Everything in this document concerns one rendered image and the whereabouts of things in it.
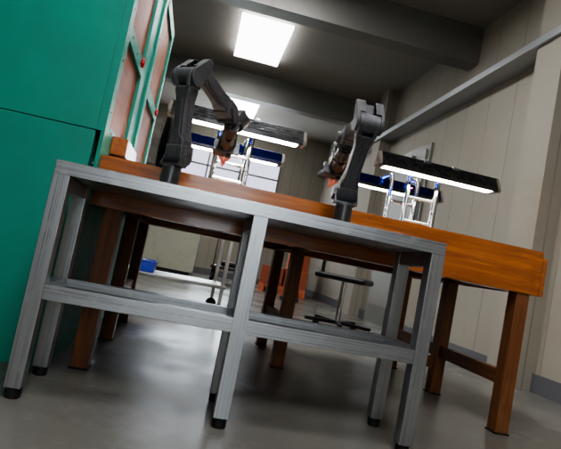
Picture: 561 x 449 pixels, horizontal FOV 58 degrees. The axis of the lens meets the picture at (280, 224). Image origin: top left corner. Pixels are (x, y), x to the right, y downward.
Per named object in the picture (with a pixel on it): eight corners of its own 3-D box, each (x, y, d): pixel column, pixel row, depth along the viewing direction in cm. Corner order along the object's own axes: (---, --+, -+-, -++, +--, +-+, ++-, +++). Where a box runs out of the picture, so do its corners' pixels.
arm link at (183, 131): (175, 166, 173) (187, 69, 172) (191, 167, 170) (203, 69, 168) (164, 163, 168) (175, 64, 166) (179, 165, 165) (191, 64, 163)
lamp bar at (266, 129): (305, 145, 225) (309, 130, 225) (166, 112, 215) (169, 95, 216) (302, 149, 233) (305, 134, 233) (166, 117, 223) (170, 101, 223)
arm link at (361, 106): (337, 131, 193) (361, 92, 164) (360, 136, 194) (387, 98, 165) (332, 160, 190) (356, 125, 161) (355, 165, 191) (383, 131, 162)
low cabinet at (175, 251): (192, 273, 1001) (201, 232, 1007) (192, 279, 788) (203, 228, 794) (102, 255, 973) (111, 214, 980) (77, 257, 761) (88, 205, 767)
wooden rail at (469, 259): (538, 296, 209) (545, 252, 211) (90, 204, 180) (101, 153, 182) (519, 293, 221) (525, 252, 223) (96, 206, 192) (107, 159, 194)
